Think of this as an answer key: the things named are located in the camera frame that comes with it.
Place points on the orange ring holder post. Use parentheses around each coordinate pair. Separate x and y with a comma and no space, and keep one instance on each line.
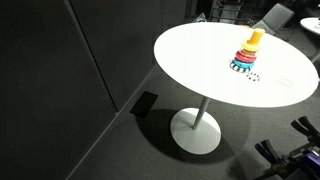
(256,36)

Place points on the white round pedestal table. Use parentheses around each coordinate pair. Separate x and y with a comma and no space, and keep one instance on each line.
(198,56)

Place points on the grey office chair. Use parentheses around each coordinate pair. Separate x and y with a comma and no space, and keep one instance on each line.
(275,19)

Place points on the black floor plate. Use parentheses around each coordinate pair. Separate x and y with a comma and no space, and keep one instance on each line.
(144,104)

